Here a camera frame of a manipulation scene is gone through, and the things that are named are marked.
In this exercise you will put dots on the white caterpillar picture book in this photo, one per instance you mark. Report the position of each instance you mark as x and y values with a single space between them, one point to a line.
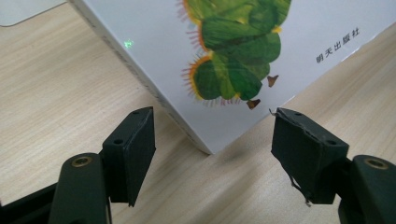
162 56

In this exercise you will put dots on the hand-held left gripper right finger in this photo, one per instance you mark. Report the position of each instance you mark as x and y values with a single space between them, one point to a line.
306 158

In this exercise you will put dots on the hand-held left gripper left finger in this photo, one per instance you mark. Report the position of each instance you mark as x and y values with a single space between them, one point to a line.
130 152

